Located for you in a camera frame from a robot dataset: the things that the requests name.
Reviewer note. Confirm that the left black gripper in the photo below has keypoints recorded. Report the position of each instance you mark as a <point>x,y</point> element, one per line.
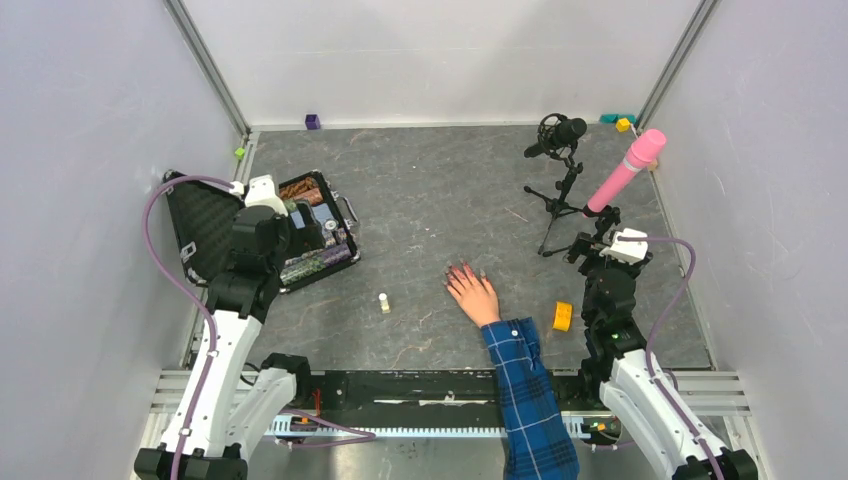
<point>283,221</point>

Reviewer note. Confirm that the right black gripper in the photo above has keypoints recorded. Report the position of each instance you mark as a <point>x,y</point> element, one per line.
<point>585,246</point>

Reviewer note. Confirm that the small nail polish bottle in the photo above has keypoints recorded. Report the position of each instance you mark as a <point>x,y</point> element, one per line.
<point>384,303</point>

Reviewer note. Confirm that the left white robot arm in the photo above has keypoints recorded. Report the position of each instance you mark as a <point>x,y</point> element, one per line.
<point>212,436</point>

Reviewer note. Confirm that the blue plaid sleeve forearm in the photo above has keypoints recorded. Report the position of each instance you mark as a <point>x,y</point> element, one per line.
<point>538,443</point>

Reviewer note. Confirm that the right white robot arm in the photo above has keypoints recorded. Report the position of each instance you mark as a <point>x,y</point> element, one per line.
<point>622,372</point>

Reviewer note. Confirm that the person hand with painted nails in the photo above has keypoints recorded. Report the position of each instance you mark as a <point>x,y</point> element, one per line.
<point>473,293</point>

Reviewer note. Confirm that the black poker chip case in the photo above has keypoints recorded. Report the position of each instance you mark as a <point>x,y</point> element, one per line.
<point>295,229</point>

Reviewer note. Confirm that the yellow block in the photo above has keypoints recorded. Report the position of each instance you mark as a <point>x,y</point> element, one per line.
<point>562,317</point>

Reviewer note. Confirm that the pink foam cylinder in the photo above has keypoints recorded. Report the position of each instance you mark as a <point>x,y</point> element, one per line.
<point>641,153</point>

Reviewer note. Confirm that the purple cube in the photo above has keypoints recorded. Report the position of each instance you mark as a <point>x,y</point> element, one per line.
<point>312,122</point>

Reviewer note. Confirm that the small yellow cube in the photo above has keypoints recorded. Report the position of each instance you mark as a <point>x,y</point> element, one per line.
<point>623,124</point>

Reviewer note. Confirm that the teal block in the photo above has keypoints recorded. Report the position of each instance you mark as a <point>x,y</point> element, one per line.
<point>614,118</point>

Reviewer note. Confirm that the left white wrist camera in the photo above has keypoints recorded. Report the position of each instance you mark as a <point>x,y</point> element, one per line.
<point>262,191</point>

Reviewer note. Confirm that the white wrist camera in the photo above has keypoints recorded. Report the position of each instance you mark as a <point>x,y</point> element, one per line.
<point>628,246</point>
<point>262,191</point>

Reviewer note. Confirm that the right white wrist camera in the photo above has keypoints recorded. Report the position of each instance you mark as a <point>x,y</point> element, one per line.
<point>628,246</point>

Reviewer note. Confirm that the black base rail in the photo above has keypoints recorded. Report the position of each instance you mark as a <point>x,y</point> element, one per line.
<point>437,399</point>

